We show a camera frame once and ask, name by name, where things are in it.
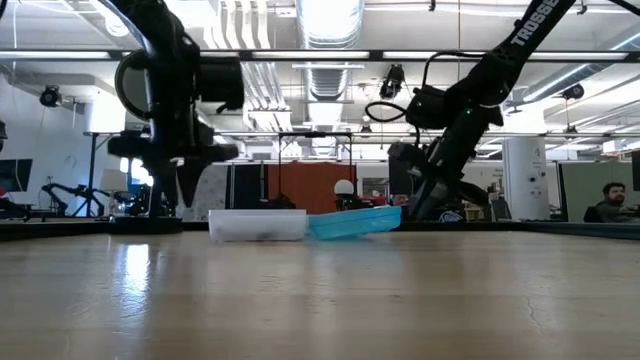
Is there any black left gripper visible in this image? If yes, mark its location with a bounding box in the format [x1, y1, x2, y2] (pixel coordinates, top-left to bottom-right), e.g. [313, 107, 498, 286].
[107, 114, 241, 218]

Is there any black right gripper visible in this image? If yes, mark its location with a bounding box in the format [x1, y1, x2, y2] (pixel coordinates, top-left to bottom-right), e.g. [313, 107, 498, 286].
[388, 106, 505, 222]

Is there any teal plastic box lid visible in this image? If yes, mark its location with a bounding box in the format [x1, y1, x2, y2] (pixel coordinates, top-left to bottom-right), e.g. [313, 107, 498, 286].
[306, 205, 403, 242]

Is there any clear plastic supply box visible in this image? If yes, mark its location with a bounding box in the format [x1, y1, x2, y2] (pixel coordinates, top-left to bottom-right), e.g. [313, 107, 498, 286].
[207, 208, 309, 244]

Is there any patterned grey partition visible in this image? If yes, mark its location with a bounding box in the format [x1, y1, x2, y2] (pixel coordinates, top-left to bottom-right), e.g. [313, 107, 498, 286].
[179, 163, 229, 223]

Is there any white pillar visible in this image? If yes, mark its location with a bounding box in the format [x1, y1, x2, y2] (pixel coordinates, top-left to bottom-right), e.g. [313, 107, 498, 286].
[501, 136, 550, 223]

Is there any orange partition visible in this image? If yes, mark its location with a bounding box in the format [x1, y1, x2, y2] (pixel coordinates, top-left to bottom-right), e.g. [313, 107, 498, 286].
[266, 161, 358, 216]

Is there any black ceiling-mounted device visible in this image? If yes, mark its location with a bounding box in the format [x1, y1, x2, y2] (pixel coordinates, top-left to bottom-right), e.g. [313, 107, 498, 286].
[39, 84, 64, 109]
[561, 82, 586, 102]

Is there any green partition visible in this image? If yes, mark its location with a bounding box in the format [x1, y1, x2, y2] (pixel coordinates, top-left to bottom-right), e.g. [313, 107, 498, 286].
[558, 160, 640, 223]

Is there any overhead black light bar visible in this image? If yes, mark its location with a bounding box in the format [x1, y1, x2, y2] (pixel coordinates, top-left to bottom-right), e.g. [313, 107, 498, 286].
[0, 48, 640, 64]

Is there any person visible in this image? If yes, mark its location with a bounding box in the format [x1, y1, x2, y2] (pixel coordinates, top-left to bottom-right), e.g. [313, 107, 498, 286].
[583, 181, 640, 224]

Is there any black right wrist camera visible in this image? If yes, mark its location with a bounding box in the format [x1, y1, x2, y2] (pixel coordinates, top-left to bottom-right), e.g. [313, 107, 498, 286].
[405, 84, 452, 129]

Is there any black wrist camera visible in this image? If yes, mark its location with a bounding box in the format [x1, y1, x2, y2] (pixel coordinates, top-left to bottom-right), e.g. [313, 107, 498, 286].
[405, 84, 452, 129]
[198, 56, 247, 113]

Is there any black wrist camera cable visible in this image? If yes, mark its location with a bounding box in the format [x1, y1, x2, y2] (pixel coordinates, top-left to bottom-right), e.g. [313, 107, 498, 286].
[364, 49, 497, 147]

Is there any black hanging camera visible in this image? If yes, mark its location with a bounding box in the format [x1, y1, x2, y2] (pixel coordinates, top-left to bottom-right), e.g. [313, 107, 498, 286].
[378, 63, 407, 101]

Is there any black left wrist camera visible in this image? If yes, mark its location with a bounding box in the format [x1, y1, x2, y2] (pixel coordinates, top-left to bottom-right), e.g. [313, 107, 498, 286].
[198, 56, 247, 113]

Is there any black aluminium table frame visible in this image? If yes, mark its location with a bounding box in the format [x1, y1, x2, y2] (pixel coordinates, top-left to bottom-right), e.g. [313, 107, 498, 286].
[0, 218, 640, 242]

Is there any black wall monitor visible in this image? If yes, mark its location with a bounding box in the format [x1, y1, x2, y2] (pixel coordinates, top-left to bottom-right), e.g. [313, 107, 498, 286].
[0, 158, 34, 194]

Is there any silver ceiling duct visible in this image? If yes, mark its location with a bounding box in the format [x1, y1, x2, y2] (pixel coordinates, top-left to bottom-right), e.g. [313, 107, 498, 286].
[295, 0, 367, 102]

